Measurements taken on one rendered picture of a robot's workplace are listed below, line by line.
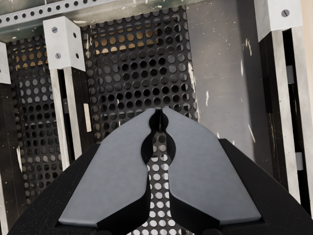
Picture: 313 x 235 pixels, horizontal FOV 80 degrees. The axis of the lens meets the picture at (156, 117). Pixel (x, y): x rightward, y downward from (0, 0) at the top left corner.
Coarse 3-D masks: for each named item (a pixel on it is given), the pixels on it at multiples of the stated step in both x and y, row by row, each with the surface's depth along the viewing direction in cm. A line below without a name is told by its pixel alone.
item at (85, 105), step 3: (84, 105) 52; (87, 105) 53; (84, 108) 52; (87, 108) 53; (87, 111) 53; (87, 114) 53; (87, 117) 52; (87, 120) 52; (87, 123) 52; (87, 126) 52; (90, 126) 54; (87, 129) 52; (90, 129) 53
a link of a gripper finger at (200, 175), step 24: (168, 120) 11; (192, 120) 10; (168, 144) 10; (192, 144) 9; (216, 144) 9; (168, 168) 7; (192, 168) 7; (216, 168) 7; (192, 192) 6; (216, 192) 6; (240, 192) 6; (192, 216) 6; (216, 216) 6; (240, 216) 6
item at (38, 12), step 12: (72, 0) 48; (84, 0) 47; (96, 0) 47; (108, 0) 46; (24, 12) 50; (36, 12) 50; (48, 12) 49; (60, 12) 49; (0, 24) 51; (12, 24) 51
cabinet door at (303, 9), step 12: (300, 0) 43; (312, 0) 43; (312, 12) 43; (312, 24) 43; (312, 36) 43; (312, 48) 43; (312, 60) 43; (312, 72) 43; (312, 84) 43; (312, 96) 43; (312, 108) 43; (312, 120) 44
